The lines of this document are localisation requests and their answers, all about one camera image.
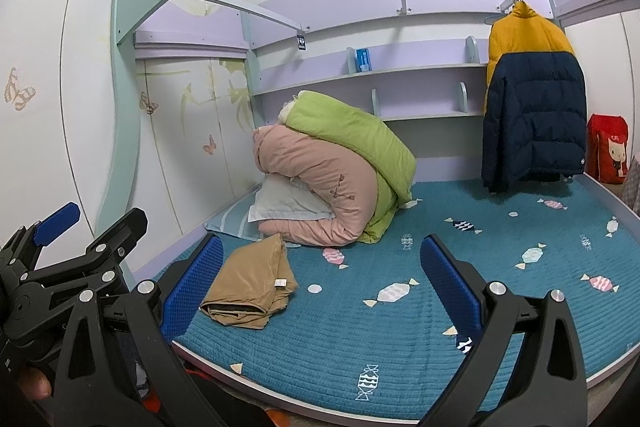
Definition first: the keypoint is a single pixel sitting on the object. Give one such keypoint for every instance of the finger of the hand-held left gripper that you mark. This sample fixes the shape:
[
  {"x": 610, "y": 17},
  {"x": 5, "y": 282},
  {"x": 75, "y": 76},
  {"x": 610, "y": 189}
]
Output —
[
  {"x": 115, "y": 242},
  {"x": 55, "y": 222}
]

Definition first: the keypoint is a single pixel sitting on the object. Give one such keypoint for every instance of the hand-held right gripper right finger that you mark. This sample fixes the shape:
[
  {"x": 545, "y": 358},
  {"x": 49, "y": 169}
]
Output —
[{"x": 450, "y": 287}]

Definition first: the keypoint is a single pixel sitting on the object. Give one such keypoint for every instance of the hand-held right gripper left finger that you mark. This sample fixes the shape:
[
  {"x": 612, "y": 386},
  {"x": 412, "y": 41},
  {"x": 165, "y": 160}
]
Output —
[{"x": 192, "y": 289}]

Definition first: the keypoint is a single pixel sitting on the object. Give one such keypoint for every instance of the tan jacket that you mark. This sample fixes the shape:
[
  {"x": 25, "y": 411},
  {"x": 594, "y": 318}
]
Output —
[{"x": 250, "y": 282}]

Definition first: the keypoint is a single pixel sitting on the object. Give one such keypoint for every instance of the person's left hand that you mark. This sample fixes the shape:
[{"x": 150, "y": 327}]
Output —
[{"x": 36, "y": 384}]

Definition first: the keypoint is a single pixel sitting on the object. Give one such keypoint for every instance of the striped pale blue pillow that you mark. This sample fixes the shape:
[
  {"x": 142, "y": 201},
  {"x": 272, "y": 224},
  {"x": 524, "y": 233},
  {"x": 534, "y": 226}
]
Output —
[{"x": 227, "y": 222}]

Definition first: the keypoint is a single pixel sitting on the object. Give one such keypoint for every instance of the teal quilted bed mat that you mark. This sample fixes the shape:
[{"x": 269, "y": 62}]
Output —
[{"x": 350, "y": 342}]

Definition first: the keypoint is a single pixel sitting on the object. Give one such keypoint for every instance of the white pillow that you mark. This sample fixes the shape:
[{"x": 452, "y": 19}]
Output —
[{"x": 285, "y": 202}]

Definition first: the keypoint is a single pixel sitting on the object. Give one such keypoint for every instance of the pink quilt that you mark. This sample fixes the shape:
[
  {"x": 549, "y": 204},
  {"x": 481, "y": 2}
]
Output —
[{"x": 320, "y": 172}]

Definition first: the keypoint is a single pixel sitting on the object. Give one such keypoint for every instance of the green quilt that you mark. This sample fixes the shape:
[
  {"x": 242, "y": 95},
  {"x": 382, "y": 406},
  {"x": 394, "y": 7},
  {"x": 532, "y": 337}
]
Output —
[{"x": 360, "y": 137}]

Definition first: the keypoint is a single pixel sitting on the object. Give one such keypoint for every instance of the yellow and navy puffer jacket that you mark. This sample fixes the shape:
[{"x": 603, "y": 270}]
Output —
[{"x": 535, "y": 107}]

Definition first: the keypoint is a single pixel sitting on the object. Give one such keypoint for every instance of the red cartoon bag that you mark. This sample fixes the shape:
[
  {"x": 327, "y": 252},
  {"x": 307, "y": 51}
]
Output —
[{"x": 607, "y": 149}]

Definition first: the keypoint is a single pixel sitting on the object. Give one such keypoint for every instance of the small blue box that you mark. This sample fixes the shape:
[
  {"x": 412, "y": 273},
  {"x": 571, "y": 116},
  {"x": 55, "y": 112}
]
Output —
[{"x": 363, "y": 60}]

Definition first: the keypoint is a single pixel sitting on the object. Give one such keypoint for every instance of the small black tag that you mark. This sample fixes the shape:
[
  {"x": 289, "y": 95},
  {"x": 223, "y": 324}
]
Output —
[{"x": 301, "y": 43}]

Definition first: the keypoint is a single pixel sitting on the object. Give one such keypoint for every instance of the large butterfly wall sticker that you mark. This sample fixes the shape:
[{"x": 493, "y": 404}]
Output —
[{"x": 19, "y": 92}]

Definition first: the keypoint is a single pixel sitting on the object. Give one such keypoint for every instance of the lilac wall shelf unit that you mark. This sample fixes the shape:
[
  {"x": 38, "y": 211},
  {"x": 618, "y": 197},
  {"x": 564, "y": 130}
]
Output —
[{"x": 400, "y": 77}]

